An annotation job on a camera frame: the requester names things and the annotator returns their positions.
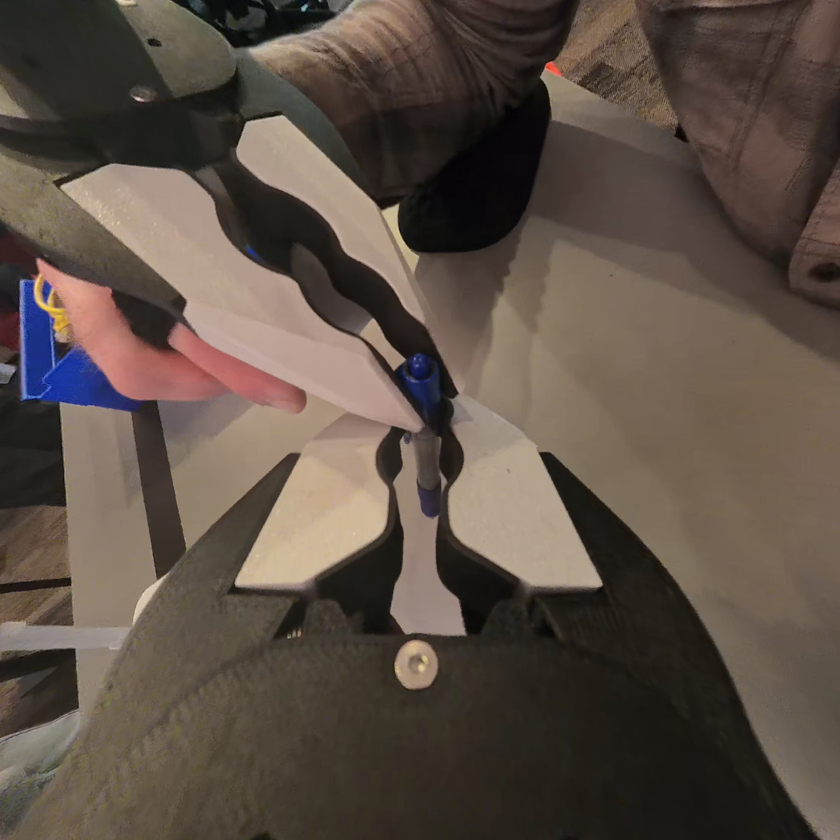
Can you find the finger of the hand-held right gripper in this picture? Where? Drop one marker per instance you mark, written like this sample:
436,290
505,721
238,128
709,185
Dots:
354,223
216,282

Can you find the person's right forearm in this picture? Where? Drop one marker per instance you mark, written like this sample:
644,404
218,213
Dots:
407,79

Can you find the blue plastic bin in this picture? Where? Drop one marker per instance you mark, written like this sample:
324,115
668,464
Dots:
65,380

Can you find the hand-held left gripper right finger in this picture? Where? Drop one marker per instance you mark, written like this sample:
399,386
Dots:
518,512

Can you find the person's right hand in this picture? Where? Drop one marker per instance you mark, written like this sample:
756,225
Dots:
151,374

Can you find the blue pen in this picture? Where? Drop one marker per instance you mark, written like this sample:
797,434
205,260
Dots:
428,472

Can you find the person's plaid shirt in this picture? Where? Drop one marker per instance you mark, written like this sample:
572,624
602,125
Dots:
741,131

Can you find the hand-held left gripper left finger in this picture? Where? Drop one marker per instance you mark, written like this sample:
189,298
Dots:
321,512

